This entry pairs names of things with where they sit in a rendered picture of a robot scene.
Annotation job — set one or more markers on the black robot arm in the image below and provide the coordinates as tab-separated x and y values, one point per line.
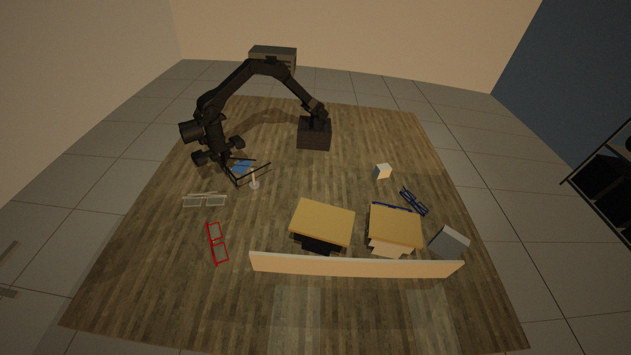
212	102

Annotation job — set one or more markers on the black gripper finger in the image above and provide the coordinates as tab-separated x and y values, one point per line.
225	157
219	161

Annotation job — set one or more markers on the long tan flat panel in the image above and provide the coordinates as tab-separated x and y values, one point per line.
352	267

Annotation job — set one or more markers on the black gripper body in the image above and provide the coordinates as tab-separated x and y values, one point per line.
217	145

